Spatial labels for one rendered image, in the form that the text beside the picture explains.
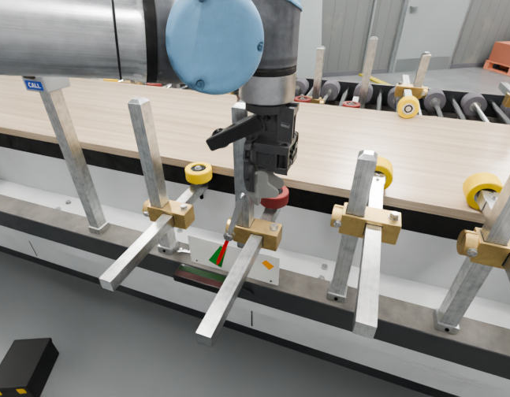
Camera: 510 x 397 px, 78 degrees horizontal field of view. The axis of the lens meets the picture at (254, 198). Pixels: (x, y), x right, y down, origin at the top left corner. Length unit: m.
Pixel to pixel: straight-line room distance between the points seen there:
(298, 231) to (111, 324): 1.10
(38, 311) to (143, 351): 0.63
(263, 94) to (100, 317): 1.53
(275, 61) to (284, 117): 0.09
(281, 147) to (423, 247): 0.61
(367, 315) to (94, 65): 0.46
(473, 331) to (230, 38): 0.83
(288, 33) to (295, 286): 0.61
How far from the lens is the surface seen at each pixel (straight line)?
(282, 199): 0.82
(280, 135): 0.53
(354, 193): 0.65
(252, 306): 1.02
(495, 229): 0.71
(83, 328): 1.82
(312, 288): 0.87
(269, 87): 0.49
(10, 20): 0.31
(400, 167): 1.06
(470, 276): 0.78
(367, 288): 0.55
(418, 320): 0.89
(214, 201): 1.07
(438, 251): 1.02
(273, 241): 0.76
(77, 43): 0.30
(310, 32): 5.44
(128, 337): 1.71
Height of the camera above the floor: 1.36
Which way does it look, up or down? 34 degrees down
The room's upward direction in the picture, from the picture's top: straight up
